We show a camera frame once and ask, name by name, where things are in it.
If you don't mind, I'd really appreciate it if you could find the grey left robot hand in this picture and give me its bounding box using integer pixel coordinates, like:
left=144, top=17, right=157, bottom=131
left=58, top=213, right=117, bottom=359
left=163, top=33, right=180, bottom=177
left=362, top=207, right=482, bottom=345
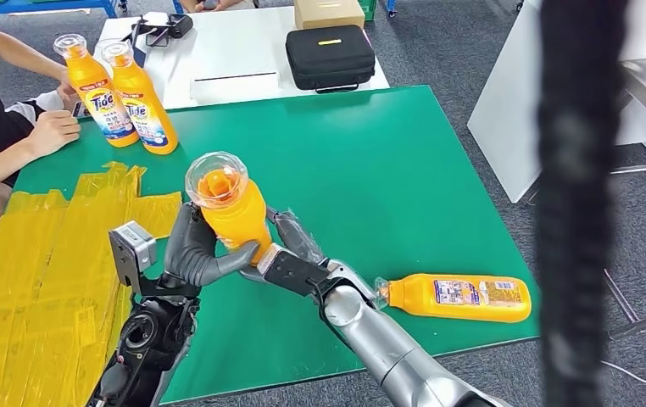
left=163, top=202, right=260, bottom=288

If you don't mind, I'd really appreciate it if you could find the person's right hand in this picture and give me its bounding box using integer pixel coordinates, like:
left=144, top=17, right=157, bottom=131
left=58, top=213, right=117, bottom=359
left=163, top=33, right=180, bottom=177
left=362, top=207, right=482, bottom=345
left=25, top=109, right=81, bottom=159

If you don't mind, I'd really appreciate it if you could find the person's left hand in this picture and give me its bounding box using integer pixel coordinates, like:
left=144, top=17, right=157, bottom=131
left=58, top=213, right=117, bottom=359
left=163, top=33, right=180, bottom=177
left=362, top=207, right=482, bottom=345
left=56, top=73, right=86, bottom=114

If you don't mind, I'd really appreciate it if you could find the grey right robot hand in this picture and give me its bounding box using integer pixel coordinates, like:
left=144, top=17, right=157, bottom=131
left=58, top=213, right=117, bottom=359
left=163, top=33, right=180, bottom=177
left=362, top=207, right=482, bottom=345
left=265, top=206, right=330, bottom=265

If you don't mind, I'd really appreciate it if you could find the orange detergent bottle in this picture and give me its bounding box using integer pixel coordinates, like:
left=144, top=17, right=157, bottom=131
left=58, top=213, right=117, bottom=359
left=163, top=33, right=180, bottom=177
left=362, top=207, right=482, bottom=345
left=375, top=273, right=533, bottom=324
left=184, top=151, right=274, bottom=265
left=53, top=33, right=140, bottom=149
left=101, top=41, right=180, bottom=156

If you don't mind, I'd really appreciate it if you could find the green table mat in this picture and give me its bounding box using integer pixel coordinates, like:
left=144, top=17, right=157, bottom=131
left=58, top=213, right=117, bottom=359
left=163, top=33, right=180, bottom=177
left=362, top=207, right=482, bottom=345
left=11, top=85, right=540, bottom=405

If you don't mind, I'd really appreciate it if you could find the blue metal rack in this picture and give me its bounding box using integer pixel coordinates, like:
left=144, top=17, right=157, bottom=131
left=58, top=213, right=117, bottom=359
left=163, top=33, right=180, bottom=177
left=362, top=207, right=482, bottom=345
left=0, top=0, right=127, bottom=20

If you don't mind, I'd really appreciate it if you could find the black headset device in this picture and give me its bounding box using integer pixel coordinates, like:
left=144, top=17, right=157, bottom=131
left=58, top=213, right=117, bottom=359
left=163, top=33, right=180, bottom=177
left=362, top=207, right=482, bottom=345
left=122, top=14, right=195, bottom=49

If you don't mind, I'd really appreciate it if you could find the yellow tape sheet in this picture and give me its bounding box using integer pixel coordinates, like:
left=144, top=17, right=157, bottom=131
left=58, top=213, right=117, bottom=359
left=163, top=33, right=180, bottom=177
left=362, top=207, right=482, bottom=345
left=0, top=161, right=184, bottom=407

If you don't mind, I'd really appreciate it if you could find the white table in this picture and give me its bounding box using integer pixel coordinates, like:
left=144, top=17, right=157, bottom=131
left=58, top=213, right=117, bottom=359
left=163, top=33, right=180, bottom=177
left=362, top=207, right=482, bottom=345
left=78, top=6, right=392, bottom=112

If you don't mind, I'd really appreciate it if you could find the thin black strip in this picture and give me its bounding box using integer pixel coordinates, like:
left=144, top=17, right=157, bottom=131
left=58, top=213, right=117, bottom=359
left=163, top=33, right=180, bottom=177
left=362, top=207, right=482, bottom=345
left=193, top=71, right=278, bottom=84

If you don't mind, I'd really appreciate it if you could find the black carrying case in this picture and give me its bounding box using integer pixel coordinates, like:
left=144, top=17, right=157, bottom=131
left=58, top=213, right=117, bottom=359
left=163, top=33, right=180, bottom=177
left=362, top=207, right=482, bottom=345
left=284, top=25, right=376, bottom=94

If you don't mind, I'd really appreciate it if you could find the cardboard box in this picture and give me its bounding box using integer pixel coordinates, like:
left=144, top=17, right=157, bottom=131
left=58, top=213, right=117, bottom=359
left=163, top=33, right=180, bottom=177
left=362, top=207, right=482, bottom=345
left=293, top=0, right=365, bottom=31

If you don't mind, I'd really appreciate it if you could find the white panel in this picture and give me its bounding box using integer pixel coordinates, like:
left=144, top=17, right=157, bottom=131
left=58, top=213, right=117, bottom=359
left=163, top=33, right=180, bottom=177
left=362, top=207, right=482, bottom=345
left=467, top=0, right=646, bottom=204

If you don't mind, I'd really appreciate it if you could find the green plastic crate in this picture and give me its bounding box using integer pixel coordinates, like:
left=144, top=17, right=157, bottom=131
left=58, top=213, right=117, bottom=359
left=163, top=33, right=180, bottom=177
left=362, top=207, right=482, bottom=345
left=356, top=0, right=379, bottom=24

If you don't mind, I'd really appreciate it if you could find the blurred black pole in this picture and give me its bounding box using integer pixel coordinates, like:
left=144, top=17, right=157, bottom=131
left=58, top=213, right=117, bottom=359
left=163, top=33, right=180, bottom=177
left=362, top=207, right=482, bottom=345
left=536, top=0, right=630, bottom=407

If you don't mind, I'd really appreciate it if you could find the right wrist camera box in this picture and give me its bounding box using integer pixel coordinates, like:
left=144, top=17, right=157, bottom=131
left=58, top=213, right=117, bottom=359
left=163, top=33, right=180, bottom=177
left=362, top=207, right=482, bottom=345
left=255, top=244, right=336, bottom=298

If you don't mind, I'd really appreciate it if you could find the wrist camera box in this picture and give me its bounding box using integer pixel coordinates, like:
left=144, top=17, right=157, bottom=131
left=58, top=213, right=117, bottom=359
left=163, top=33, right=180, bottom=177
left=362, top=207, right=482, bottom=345
left=255, top=244, right=336, bottom=298
left=108, top=220, right=159, bottom=296

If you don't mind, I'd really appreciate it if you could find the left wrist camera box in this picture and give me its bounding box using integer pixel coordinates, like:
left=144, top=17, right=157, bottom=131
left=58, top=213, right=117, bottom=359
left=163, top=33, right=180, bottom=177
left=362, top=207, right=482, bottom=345
left=108, top=220, right=159, bottom=296

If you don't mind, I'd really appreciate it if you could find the white floor cable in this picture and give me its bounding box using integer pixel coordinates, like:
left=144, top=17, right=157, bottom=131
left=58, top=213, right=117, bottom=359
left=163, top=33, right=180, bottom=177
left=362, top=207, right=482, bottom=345
left=600, top=359, right=646, bottom=386

